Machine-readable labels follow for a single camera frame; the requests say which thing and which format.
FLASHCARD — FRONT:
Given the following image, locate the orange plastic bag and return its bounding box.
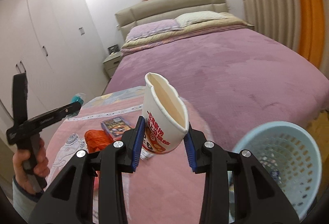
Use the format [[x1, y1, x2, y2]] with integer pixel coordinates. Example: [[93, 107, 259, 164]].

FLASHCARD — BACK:
[[84, 130, 114, 153]]

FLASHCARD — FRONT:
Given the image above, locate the blue red snack box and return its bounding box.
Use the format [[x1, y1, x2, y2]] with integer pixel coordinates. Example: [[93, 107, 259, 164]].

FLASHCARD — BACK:
[[101, 116, 132, 141]]

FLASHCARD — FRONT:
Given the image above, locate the white noodle cup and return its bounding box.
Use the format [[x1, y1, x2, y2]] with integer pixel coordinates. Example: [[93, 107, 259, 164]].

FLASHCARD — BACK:
[[142, 72, 190, 155]]

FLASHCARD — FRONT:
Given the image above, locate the grey sleeve forearm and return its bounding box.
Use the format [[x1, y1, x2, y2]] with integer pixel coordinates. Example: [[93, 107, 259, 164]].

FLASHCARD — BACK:
[[12, 177, 44, 222]]

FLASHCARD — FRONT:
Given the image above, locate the person left hand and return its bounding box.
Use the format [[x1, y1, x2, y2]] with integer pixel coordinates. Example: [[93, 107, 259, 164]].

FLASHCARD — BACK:
[[12, 135, 50, 195]]

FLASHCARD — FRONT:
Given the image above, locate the light blue plastic basket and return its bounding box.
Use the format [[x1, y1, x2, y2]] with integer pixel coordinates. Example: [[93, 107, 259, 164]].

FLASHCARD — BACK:
[[233, 121, 322, 220]]

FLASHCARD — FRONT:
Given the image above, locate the teal small cap item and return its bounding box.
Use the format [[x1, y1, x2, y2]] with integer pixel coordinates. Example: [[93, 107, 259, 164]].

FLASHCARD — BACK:
[[71, 93, 86, 106]]

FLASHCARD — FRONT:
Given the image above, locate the white wardrobe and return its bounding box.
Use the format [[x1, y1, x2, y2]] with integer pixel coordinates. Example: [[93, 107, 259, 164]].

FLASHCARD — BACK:
[[1, 0, 108, 116]]

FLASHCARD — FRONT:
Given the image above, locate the beige nightstand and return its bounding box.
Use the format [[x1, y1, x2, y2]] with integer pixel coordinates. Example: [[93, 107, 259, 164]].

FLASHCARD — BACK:
[[103, 51, 123, 78]]

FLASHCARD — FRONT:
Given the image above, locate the purple bedspread bed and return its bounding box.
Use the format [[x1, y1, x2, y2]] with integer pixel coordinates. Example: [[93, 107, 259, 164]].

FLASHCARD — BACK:
[[106, 29, 328, 149]]

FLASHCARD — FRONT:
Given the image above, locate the purple pillow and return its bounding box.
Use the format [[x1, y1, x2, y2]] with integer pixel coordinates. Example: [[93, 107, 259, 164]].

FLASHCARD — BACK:
[[125, 19, 182, 42]]

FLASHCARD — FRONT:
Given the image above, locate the beige padded headboard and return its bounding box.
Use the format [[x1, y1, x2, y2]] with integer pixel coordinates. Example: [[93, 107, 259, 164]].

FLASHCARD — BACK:
[[115, 0, 229, 39]]

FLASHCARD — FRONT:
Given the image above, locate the white dotted pillow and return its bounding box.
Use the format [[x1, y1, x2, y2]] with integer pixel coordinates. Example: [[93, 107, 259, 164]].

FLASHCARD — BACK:
[[175, 11, 226, 28]]

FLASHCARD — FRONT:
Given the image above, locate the orange curtain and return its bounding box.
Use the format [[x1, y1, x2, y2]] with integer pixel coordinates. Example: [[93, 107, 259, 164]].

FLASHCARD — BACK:
[[298, 0, 325, 68]]

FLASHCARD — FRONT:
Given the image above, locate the small photo frame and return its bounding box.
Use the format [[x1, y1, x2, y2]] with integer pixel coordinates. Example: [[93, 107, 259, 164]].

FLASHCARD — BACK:
[[108, 44, 120, 55]]

